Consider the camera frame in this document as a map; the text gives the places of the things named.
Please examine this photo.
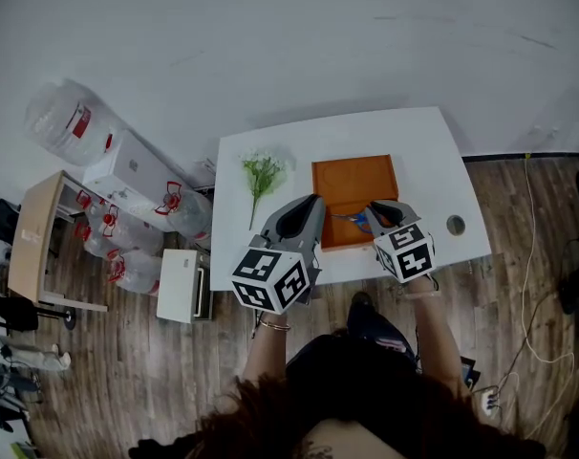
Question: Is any black handheld screen device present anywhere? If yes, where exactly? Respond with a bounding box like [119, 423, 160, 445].
[461, 356, 482, 391]

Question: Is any green artificial flower sprig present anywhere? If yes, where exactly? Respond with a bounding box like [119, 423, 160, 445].
[239, 146, 295, 231]

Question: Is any person's black top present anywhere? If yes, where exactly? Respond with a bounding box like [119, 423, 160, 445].
[285, 335, 462, 429]

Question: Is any white power strip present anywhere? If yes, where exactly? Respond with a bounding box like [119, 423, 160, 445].
[478, 384, 501, 418]

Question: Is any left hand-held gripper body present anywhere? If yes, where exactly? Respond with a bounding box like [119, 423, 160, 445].
[230, 230, 323, 315]

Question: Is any long white cable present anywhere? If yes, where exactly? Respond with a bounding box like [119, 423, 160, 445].
[480, 153, 577, 442]

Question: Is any large clear water bottle red label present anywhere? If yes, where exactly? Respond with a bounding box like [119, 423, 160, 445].
[24, 78, 126, 166]

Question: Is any person's left forearm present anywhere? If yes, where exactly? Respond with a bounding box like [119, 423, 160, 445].
[244, 311, 290, 391]

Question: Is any black bag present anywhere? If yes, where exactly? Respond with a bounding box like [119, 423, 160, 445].
[0, 198, 22, 246]

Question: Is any white water dispenser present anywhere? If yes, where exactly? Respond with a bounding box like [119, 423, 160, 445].
[82, 129, 195, 231]

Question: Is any black stand with round base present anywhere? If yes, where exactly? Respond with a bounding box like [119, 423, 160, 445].
[0, 294, 75, 335]

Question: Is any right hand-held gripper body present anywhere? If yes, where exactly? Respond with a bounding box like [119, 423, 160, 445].
[373, 220, 439, 285]

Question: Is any person's leg in dark trousers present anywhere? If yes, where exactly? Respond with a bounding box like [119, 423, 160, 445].
[346, 292, 418, 361]

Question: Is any orange box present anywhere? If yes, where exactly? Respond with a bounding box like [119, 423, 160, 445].
[311, 154, 399, 253]

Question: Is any small white cabinet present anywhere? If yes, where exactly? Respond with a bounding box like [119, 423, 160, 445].
[155, 249, 214, 324]

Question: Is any light wooden side table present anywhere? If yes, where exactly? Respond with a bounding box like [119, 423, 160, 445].
[7, 169, 109, 313]

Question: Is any person's right forearm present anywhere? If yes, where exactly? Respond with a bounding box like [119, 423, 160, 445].
[403, 277, 465, 396]

